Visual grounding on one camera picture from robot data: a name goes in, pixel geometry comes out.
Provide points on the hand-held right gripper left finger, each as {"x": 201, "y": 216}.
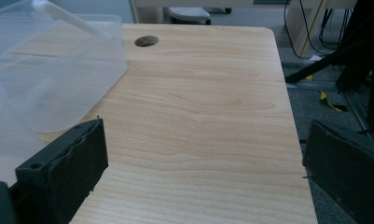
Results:
{"x": 63, "y": 168}

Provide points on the clear plastic storage box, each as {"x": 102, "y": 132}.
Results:
{"x": 48, "y": 71}

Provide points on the yellow tape strip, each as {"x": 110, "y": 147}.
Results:
{"x": 329, "y": 102}

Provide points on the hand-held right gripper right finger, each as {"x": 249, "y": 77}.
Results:
{"x": 346, "y": 168}

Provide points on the grey office chair base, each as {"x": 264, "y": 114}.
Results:
{"x": 189, "y": 15}

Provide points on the black metal stand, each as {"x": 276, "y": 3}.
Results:
{"x": 352, "y": 53}

